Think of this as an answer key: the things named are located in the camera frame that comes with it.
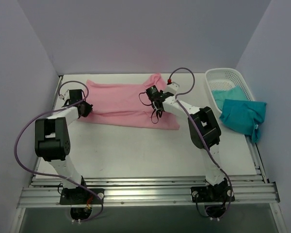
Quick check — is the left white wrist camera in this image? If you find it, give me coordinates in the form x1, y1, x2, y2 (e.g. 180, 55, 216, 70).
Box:
58, 89, 70, 100

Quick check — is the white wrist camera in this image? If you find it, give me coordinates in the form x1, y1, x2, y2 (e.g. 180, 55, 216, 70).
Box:
164, 82, 179, 95
58, 89, 70, 100

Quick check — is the aluminium mounting rail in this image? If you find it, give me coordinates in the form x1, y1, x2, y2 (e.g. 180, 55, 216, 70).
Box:
17, 175, 279, 208

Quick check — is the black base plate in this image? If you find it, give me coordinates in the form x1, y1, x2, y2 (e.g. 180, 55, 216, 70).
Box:
59, 187, 105, 205
190, 186, 230, 203

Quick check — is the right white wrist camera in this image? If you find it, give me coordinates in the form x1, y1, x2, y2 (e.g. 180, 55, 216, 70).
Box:
164, 82, 179, 95

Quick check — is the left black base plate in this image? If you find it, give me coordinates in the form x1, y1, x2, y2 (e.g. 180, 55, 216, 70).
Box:
59, 187, 105, 205

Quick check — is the pink t shirt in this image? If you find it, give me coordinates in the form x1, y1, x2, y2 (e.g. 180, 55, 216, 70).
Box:
79, 74, 180, 130

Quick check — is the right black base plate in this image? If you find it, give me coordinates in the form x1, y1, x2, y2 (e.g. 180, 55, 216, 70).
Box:
190, 186, 230, 203

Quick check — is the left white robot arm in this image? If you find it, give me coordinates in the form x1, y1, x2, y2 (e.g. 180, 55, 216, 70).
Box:
35, 89, 93, 203

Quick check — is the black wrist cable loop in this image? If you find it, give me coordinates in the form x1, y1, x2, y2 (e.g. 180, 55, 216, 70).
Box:
138, 91, 164, 124

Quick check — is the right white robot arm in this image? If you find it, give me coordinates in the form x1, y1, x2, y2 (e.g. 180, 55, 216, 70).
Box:
145, 83, 226, 200

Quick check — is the white plastic basket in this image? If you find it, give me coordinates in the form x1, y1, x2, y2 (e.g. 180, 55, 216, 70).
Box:
205, 68, 255, 118

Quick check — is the teal t shirt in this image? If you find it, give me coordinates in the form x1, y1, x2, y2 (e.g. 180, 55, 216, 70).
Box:
211, 86, 267, 143

